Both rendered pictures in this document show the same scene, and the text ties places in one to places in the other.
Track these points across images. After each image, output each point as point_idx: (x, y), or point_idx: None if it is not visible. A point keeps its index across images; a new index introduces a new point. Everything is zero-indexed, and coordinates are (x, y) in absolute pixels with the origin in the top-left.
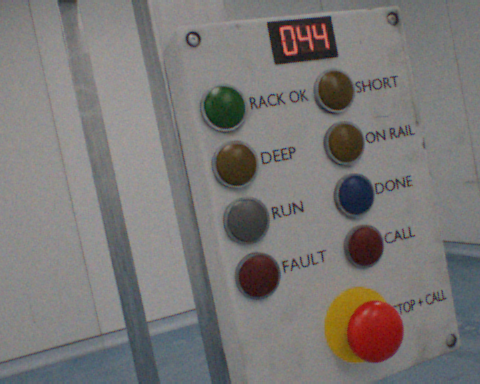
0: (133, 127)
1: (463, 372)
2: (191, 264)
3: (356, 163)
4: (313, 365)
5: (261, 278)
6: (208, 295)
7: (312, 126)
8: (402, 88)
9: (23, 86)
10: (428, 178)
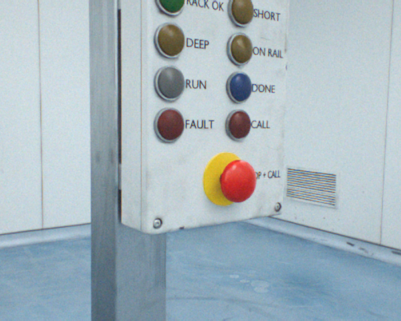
0: None
1: (234, 315)
2: (99, 121)
3: (244, 65)
4: (191, 200)
5: (172, 126)
6: (115, 142)
7: (222, 30)
8: (281, 23)
9: None
10: (285, 91)
